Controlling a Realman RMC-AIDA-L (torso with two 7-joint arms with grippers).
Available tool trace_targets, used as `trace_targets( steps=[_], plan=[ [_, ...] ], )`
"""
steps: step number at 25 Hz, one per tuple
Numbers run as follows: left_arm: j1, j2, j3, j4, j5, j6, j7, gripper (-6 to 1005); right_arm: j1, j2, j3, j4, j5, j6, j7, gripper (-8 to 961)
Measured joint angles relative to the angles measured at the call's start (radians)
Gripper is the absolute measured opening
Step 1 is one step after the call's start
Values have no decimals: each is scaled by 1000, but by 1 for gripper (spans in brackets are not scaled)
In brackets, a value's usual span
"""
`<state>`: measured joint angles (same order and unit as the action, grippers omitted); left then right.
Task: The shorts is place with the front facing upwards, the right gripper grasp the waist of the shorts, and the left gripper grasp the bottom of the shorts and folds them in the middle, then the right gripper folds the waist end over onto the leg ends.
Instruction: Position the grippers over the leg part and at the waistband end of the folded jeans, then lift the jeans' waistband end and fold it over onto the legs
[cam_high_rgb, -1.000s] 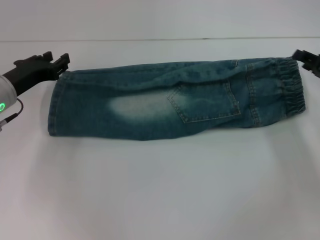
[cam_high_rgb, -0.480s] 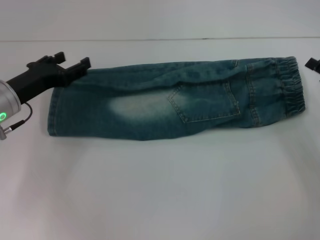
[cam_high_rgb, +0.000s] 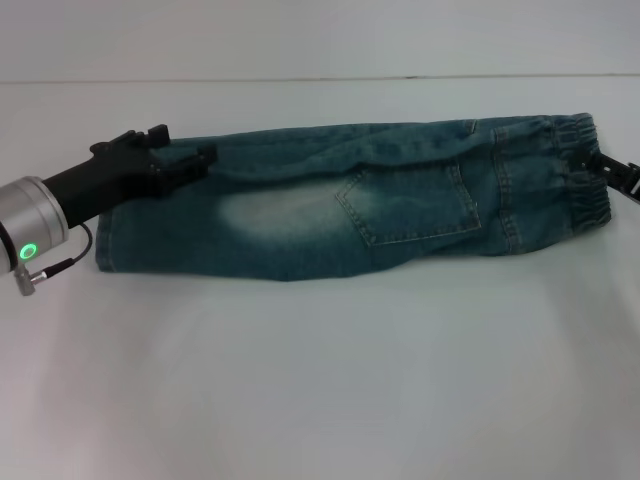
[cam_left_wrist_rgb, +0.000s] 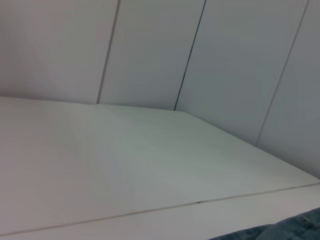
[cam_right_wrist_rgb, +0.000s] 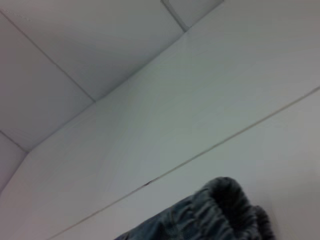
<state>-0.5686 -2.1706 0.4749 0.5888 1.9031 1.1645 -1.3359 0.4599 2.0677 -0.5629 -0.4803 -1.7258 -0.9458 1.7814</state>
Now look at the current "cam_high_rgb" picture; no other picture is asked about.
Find blue denim shorts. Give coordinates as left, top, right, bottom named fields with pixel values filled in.
left=94, top=112, right=614, bottom=284

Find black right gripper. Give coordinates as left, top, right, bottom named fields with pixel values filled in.
left=582, top=152, right=640, bottom=204

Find left arm silver plug cable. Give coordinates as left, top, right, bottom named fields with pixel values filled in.
left=18, top=224, right=96, bottom=297

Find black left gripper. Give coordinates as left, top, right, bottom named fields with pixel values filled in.
left=43, top=123, right=219, bottom=229

